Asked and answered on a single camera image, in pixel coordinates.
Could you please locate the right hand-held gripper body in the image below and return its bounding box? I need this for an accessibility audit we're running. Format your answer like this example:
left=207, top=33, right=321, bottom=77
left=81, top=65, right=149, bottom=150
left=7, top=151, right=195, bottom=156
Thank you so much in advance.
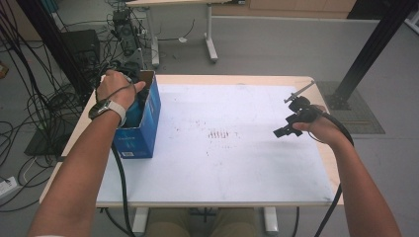
left=284, top=80, right=325, bottom=128

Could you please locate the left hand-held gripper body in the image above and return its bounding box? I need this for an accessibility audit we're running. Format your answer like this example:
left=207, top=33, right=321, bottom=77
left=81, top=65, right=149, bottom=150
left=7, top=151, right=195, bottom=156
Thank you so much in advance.
left=110, top=48, right=146, bottom=85

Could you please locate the blue cardboard box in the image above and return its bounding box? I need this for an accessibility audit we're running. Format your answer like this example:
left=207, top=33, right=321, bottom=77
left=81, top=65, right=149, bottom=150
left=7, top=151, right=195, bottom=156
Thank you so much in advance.
left=112, top=70, right=162, bottom=160

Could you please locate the person's right hand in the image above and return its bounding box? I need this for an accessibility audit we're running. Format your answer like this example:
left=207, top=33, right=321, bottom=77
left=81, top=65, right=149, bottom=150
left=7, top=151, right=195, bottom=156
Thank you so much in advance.
left=292, top=104, right=348, bottom=146

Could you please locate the person's left hand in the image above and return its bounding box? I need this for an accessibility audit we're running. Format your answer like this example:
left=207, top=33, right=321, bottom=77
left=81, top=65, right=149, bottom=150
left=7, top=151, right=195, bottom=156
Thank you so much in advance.
left=95, top=69, right=147, bottom=112

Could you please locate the black device on stand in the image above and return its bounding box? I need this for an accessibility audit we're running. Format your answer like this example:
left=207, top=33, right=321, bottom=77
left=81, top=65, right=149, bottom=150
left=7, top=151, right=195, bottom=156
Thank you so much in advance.
left=112, top=9, right=143, bottom=57

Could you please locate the black box on floor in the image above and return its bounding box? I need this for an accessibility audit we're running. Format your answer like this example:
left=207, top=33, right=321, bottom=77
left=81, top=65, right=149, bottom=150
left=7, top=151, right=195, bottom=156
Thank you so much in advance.
left=60, top=29, right=102, bottom=64

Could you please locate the grey grid floor mat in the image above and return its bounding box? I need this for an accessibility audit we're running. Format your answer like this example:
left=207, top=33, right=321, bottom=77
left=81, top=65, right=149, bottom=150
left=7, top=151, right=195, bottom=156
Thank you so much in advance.
left=315, top=80, right=386, bottom=135

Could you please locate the white background table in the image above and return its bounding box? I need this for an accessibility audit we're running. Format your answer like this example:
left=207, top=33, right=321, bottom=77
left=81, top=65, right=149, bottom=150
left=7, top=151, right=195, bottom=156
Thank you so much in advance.
left=125, top=0, right=246, bottom=68

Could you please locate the white table leg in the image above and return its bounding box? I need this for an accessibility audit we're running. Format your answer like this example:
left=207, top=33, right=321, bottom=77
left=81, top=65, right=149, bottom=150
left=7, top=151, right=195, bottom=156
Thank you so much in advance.
left=132, top=206, right=150, bottom=237
left=262, top=206, right=280, bottom=236

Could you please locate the person's right leg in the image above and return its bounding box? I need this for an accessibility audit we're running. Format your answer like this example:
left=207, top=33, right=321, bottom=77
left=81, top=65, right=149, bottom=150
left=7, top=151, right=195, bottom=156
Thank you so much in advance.
left=211, top=207, right=258, bottom=237

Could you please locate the person's leg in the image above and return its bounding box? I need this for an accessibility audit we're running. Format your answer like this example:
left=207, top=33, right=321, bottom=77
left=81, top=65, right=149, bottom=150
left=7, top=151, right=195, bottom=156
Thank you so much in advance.
left=211, top=207, right=258, bottom=237
left=144, top=207, right=194, bottom=237

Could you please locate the dark floor mat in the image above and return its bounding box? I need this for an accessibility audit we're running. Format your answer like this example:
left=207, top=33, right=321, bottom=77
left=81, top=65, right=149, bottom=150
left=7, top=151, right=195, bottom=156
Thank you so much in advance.
left=24, top=111, right=85, bottom=158

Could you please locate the person's left leg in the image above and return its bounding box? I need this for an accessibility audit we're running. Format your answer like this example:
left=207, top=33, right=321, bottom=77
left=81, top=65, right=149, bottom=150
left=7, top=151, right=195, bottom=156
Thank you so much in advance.
left=144, top=207, right=194, bottom=237

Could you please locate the white power strip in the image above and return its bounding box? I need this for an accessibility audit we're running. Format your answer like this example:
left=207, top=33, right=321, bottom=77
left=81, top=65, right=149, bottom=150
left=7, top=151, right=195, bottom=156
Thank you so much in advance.
left=0, top=176, right=20, bottom=199

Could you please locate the wristwatch with white strap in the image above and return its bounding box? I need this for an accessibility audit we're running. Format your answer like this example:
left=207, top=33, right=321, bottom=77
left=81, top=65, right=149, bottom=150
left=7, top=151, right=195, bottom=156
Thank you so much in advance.
left=88, top=98, right=127, bottom=128

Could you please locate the black metal frame post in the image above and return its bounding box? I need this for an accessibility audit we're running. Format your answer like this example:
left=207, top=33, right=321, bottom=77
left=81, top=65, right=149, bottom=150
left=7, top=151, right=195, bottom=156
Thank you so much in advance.
left=329, top=0, right=419, bottom=111
left=16, top=0, right=94, bottom=97

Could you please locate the tangle of black floor cables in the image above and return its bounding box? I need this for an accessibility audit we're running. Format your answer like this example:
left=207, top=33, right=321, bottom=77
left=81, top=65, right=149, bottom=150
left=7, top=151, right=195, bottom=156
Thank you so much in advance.
left=0, top=0, right=115, bottom=213

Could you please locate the left hand-held gripper black cable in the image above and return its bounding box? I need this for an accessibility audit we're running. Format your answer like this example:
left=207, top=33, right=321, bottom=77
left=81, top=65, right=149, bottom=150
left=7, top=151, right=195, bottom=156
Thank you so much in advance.
left=110, top=144, right=136, bottom=237

